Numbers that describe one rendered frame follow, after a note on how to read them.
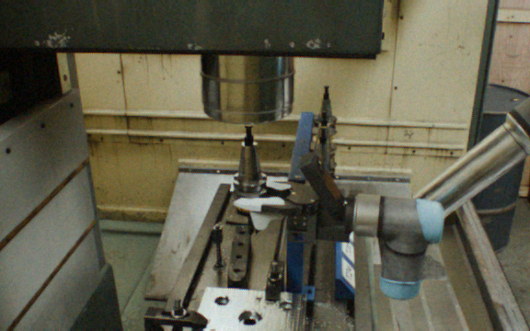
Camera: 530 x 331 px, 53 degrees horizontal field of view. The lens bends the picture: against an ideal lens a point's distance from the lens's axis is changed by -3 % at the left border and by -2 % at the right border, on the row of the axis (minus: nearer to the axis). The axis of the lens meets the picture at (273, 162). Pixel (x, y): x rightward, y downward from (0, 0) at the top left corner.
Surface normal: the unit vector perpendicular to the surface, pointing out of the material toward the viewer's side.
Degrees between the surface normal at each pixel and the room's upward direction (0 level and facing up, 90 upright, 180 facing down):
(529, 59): 90
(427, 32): 91
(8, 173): 90
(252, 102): 90
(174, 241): 22
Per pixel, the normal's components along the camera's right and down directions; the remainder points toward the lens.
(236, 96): -0.16, 0.40
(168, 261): -0.04, -0.67
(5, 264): 0.99, 0.04
